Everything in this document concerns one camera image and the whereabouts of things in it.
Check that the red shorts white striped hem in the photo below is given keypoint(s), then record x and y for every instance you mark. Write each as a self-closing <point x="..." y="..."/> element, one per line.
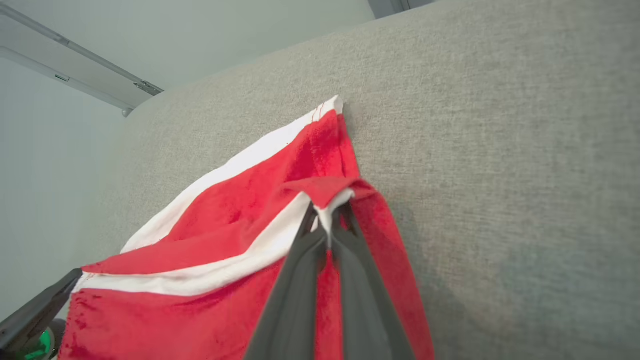
<point x="225" y="215"/>

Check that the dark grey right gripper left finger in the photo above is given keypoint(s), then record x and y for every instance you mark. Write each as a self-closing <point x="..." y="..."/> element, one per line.
<point x="290" y="310"/>

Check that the grey fabric sofa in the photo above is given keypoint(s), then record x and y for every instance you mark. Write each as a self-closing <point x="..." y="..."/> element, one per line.
<point x="500" y="150"/>

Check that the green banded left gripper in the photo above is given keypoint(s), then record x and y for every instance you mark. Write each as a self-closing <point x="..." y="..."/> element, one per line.
<point x="42" y="345"/>

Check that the grey slanted metal frame bar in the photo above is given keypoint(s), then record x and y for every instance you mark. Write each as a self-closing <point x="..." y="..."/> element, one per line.
<point x="390" y="6"/>

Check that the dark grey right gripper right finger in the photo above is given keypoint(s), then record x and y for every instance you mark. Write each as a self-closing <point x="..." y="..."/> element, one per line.
<point x="365" y="310"/>

